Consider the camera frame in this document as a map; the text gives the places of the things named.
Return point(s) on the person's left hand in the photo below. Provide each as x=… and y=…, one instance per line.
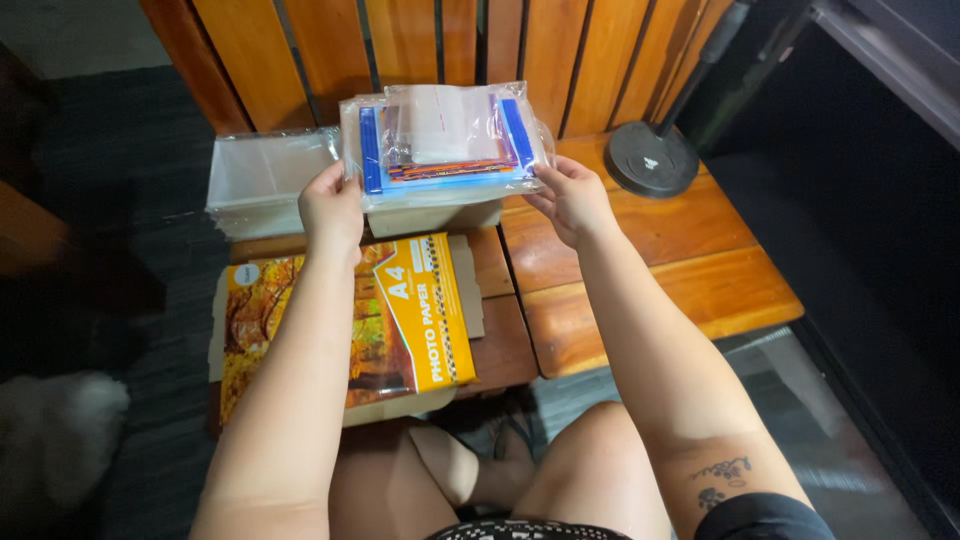
x=330, y=214

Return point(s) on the person's right hand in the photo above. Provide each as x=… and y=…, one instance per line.
x=581, y=202

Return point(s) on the clear bag of printed sheets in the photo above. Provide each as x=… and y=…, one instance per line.
x=442, y=146

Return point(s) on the stack of clear plastic sleeves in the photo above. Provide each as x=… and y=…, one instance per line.
x=262, y=184

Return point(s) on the black round-base stand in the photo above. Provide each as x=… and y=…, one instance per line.
x=651, y=159

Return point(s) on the orange wooden slatted bench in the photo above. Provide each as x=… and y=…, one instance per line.
x=645, y=255

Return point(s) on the small beige cardboard box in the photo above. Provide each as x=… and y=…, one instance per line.
x=435, y=217

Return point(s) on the yellow photo paper pack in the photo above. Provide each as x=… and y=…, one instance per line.
x=405, y=315

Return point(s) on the brown cardboard sheet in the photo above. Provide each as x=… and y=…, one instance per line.
x=469, y=289

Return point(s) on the person's foot in black sandal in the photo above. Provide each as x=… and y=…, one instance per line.
x=514, y=450

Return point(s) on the person's right leg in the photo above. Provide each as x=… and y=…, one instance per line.
x=592, y=465

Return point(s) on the person's leg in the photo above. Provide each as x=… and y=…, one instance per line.
x=397, y=480
x=592, y=465

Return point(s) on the person's left leg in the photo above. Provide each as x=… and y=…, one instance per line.
x=397, y=480

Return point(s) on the brown wooden furniture piece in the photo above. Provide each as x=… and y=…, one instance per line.
x=30, y=229

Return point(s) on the black white patterned garment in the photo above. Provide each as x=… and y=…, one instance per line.
x=525, y=530

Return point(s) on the dark metal-edged furniture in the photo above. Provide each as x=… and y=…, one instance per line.
x=892, y=67

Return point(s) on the white furry animal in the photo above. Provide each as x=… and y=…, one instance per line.
x=56, y=439

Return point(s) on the black shirt sleeve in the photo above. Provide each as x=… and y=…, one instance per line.
x=761, y=517

